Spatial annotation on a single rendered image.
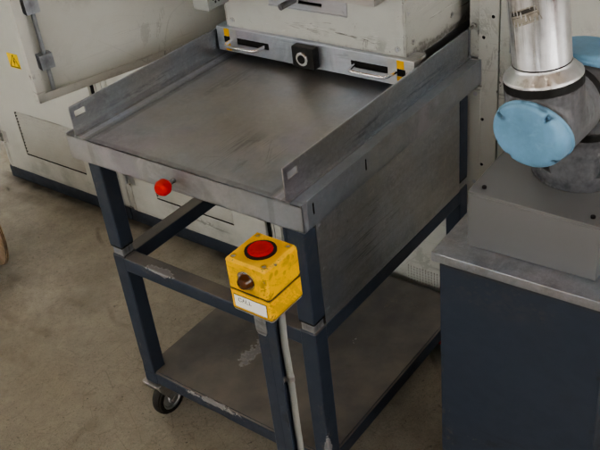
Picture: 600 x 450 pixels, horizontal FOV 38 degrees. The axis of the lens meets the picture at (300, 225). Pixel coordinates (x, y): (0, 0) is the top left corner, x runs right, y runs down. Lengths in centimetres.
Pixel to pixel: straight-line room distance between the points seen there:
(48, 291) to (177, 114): 120
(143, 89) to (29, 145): 150
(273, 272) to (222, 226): 153
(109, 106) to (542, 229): 96
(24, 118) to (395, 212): 187
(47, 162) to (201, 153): 173
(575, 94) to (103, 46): 121
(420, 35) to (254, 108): 38
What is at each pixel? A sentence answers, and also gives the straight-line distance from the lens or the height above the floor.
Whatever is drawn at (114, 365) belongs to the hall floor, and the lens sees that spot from 256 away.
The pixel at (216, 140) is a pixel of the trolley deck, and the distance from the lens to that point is 174.
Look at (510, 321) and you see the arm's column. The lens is 154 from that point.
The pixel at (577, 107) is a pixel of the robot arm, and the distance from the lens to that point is 131.
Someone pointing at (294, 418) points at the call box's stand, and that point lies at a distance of 152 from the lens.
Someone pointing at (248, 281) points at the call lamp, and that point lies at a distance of 128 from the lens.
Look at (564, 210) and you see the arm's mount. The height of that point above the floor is 86.
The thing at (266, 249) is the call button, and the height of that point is 91.
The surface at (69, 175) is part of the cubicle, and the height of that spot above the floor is 12.
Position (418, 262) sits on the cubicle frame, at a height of 23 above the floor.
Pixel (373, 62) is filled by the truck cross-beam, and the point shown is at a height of 91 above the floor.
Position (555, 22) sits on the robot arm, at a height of 118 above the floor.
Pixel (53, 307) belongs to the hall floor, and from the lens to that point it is 285.
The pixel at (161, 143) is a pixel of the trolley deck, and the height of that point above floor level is 85.
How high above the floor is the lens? 164
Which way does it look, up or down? 33 degrees down
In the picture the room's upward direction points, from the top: 7 degrees counter-clockwise
